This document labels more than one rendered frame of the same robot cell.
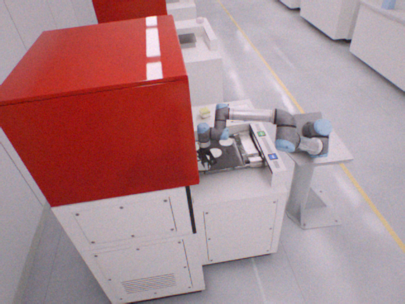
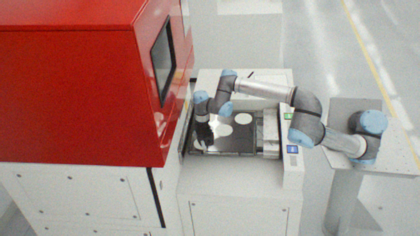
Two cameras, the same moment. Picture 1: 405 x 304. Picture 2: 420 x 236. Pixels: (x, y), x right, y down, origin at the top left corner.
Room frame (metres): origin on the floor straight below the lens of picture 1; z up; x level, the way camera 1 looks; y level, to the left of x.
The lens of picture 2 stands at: (0.20, -0.40, 2.21)
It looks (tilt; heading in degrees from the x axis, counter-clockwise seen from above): 39 degrees down; 15
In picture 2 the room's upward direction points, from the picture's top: 6 degrees counter-clockwise
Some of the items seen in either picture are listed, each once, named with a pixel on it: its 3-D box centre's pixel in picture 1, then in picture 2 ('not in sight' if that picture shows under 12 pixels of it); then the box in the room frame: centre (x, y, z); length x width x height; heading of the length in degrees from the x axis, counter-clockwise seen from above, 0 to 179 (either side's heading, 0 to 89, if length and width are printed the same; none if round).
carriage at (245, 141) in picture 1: (249, 149); (270, 133); (1.68, -0.37, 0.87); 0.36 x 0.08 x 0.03; 4
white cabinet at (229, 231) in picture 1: (227, 189); (243, 177); (1.73, -0.21, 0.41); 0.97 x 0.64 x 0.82; 4
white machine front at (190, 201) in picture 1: (185, 163); (176, 136); (1.44, 0.10, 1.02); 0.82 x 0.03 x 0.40; 4
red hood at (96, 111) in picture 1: (116, 102); (91, 49); (1.41, 0.41, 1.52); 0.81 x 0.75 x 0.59; 4
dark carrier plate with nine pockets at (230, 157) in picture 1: (214, 152); (223, 130); (1.65, -0.11, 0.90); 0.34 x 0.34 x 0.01; 4
